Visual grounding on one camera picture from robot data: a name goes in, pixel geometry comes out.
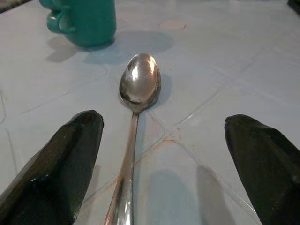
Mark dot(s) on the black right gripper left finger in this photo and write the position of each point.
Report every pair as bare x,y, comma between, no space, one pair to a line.
58,168

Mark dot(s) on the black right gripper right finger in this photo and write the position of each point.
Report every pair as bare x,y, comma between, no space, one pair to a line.
269,164

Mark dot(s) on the silver metal spoon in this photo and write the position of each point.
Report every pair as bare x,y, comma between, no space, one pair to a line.
138,82

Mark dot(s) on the teal ceramic mug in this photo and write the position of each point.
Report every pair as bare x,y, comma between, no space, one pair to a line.
86,21

